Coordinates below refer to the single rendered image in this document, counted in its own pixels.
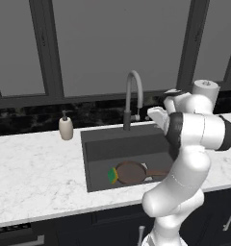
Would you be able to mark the beige soap dispenser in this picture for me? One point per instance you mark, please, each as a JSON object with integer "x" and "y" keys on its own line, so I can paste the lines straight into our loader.
{"x": 66, "y": 128}

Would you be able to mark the green and yellow sponge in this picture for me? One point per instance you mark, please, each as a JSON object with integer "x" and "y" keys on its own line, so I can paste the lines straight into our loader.
{"x": 112, "y": 176}

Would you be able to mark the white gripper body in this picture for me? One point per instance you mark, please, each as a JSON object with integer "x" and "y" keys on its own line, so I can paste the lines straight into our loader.
{"x": 159, "y": 117}

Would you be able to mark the dark framed window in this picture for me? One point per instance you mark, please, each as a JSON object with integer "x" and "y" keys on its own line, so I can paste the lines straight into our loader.
{"x": 56, "y": 48}

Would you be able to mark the white paper towel roll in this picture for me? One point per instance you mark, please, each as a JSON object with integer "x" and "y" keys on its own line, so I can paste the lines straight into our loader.
{"x": 208, "y": 88}

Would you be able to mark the grey curved tap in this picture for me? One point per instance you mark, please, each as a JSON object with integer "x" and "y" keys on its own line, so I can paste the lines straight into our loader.
{"x": 129, "y": 96}

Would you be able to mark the dark grey sink basin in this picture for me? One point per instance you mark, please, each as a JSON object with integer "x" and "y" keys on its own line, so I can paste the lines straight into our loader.
{"x": 120, "y": 147}

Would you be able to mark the dark cupboard door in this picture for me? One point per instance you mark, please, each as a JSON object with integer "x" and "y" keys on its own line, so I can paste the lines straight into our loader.
{"x": 217, "y": 214}
{"x": 104, "y": 227}

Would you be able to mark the brown frying pan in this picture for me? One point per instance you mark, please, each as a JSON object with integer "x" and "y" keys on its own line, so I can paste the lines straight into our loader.
{"x": 130, "y": 173}

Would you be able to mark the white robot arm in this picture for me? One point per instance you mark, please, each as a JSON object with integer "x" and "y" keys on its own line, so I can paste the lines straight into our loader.
{"x": 188, "y": 166}

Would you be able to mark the dark dishwasher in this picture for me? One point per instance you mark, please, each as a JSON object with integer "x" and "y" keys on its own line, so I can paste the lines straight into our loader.
{"x": 11, "y": 235}

